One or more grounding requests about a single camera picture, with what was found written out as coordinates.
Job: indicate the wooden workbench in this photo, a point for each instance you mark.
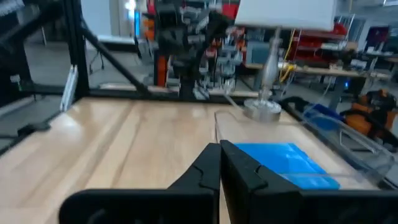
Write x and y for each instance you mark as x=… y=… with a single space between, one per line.
x=326 y=72

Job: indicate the blue plastic disc case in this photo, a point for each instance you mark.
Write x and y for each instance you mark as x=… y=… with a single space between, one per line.
x=280 y=158

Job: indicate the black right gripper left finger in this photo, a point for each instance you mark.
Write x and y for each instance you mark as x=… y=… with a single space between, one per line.
x=192 y=199

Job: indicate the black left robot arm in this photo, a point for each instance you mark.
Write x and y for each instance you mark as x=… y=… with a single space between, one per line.
x=186 y=46

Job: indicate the table lamp white shade silver base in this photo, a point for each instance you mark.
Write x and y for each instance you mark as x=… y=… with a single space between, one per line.
x=270 y=68

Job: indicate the shelf with red bins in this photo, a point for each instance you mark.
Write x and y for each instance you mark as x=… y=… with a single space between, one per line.
x=314 y=43

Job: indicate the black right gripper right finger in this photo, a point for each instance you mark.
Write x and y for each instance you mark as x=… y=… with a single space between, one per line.
x=248 y=193

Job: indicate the orange and black machine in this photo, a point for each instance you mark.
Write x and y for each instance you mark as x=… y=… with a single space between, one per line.
x=373 y=115

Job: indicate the silver aluminium extrusion rail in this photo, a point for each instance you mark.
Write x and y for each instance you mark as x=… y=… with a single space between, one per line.
x=69 y=90

